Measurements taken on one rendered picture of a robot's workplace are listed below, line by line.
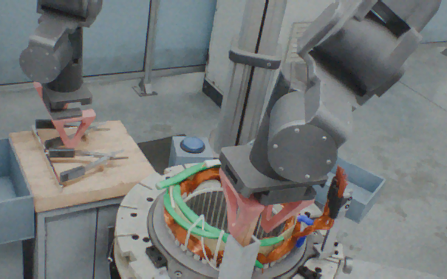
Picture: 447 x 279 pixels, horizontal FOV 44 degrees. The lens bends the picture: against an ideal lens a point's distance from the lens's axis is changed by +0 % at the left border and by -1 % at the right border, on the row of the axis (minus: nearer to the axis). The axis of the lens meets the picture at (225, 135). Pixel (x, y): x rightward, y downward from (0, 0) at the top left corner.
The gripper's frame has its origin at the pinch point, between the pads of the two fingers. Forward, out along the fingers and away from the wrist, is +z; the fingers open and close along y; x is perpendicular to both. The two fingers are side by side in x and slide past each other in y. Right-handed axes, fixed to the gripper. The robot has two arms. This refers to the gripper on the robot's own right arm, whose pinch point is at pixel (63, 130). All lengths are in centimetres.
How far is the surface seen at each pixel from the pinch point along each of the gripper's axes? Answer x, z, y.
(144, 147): 80, 113, -134
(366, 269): 60, 32, 26
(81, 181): -0.5, 2.1, 11.6
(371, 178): 51, 4, 25
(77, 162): 0.3, 2.2, 6.5
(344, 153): 190, 117, -100
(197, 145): 24.1, 5.0, 4.5
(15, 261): -11.1, 16.9, 10.9
